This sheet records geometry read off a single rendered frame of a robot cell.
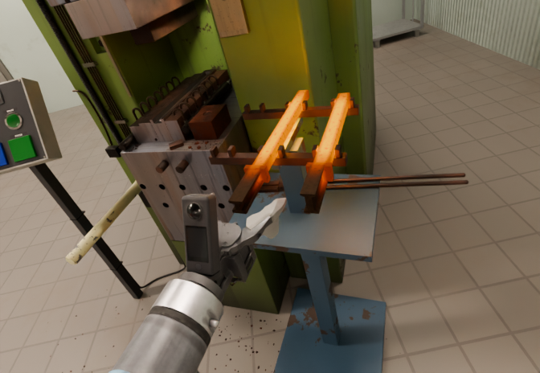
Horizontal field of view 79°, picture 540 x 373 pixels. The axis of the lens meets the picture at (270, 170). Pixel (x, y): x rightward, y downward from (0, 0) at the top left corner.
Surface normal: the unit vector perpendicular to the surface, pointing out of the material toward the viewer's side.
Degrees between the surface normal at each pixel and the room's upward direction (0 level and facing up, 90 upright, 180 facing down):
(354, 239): 0
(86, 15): 90
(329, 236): 0
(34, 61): 90
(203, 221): 59
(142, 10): 90
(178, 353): 52
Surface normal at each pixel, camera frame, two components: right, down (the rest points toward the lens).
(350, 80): -0.28, 0.61
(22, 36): 0.10, 0.56
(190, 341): 0.66, -0.40
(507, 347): -0.22, -0.79
